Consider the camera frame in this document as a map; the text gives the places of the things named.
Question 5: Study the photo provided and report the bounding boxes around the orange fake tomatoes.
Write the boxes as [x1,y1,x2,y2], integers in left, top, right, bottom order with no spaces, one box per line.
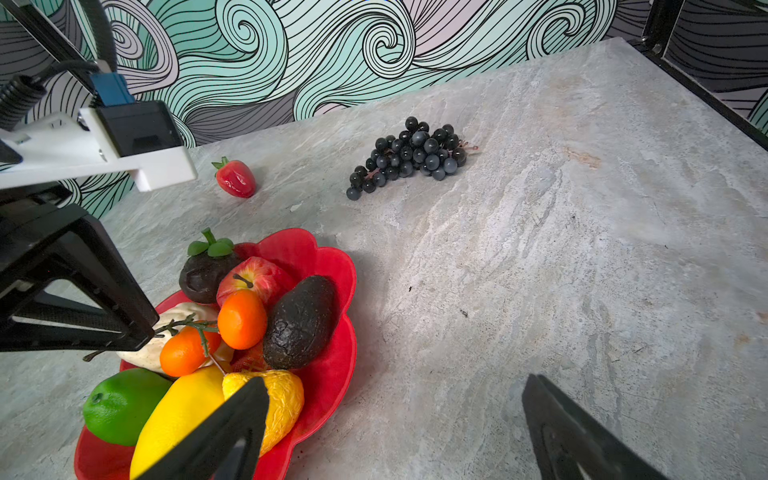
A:
[150,290,267,378]

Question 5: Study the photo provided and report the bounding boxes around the yellow fake pepper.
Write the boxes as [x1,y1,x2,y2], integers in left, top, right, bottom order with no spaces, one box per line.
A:
[222,370,304,457]

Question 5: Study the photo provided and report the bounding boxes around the black corner frame post right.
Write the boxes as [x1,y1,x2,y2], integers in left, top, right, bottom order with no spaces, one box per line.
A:
[631,1,767,148]

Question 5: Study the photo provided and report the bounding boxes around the green fake pepper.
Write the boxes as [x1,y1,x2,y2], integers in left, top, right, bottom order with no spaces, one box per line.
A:
[83,368,172,447]

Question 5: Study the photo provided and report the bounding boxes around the dark fake avocado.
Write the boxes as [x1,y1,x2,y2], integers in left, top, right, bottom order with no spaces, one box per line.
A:
[263,275,335,370]

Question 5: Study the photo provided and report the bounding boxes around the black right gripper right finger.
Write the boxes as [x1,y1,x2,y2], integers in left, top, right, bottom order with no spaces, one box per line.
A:
[522,374,665,479]

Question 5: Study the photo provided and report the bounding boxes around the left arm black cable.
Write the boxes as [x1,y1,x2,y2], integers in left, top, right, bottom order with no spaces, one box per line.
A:
[0,0,118,130]

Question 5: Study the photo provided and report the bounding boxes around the beige fake garlic bulb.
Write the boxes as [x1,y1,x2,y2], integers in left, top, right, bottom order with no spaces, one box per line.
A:
[116,302,218,374]

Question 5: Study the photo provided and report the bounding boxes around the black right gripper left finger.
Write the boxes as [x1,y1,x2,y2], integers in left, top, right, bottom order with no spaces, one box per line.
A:
[141,378,269,480]

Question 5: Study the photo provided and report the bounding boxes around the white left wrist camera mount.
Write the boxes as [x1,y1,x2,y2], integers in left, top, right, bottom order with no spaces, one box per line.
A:
[1,72,197,192]

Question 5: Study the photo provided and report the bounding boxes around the black corner frame post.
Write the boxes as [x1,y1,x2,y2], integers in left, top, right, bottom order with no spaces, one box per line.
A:
[631,1,767,148]
[1,1,95,92]

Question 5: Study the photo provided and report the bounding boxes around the yellow fake lemon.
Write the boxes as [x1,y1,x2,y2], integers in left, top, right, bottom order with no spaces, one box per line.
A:
[129,366,224,479]

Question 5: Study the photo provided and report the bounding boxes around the black corner frame post left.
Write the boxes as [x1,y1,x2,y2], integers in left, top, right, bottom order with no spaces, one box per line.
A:
[1,1,95,92]

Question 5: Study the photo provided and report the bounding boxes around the red flower-shaped fruit bowl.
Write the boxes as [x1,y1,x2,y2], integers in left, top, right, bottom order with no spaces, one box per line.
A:
[74,228,357,479]

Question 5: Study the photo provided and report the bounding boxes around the black fake grape bunch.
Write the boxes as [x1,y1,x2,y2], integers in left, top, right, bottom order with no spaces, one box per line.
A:
[345,116,480,201]

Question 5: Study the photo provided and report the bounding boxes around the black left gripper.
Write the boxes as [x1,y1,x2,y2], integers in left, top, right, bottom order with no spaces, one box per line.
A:
[1,182,159,352]

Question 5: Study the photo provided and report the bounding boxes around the red fake apple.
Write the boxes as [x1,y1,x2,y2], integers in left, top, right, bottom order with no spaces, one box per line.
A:
[216,257,297,310]

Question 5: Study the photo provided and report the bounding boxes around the red fake strawberry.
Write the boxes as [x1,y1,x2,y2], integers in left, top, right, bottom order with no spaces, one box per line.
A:
[212,157,257,198]

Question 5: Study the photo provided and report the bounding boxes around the dark purple fake plum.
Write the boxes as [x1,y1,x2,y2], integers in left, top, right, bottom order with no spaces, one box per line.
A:
[179,228,243,304]

